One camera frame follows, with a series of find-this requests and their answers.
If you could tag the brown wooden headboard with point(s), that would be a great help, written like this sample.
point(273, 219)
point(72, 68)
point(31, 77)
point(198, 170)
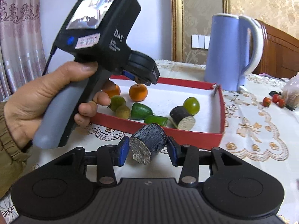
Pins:
point(280, 51)

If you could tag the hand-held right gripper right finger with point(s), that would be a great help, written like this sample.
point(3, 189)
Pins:
point(173, 151)

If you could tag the red cherry tomato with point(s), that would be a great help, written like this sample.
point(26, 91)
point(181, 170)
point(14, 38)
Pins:
point(266, 102)
point(276, 98)
point(282, 103)

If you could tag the person's left forearm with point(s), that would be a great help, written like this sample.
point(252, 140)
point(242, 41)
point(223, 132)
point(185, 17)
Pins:
point(9, 158)

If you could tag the white wall switch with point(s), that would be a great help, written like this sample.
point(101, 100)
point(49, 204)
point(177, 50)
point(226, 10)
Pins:
point(200, 41)

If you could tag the brown kiwi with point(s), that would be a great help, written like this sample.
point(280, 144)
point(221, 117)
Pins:
point(123, 112)
point(139, 80)

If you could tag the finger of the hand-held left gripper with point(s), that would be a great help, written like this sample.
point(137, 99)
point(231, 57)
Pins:
point(127, 74)
point(151, 80)

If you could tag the green tomato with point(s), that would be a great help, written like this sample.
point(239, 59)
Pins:
point(118, 102)
point(191, 105)

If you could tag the cream embroidered tablecloth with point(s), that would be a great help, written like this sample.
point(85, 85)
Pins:
point(245, 133)

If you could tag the blue electric kettle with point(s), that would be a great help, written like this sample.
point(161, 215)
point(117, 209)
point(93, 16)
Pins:
point(224, 56)

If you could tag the gold wall moulding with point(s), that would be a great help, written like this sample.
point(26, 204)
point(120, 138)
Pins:
point(176, 28)

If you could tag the red cardboard box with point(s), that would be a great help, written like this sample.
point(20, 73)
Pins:
point(163, 100)

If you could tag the clear plastic bag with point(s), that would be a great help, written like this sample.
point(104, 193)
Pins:
point(292, 91)

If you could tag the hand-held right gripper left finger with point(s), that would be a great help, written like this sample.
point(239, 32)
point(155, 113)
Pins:
point(122, 151)

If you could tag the person's left hand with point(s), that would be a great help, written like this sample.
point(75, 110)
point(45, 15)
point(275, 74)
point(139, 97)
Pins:
point(35, 102)

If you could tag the small black object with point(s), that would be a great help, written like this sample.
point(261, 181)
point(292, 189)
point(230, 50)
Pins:
point(290, 107)
point(272, 93)

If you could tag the orange tangerine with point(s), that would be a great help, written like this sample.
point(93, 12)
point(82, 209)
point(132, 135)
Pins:
point(138, 93)
point(114, 91)

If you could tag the pink patterned curtain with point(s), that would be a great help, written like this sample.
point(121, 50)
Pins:
point(18, 39)

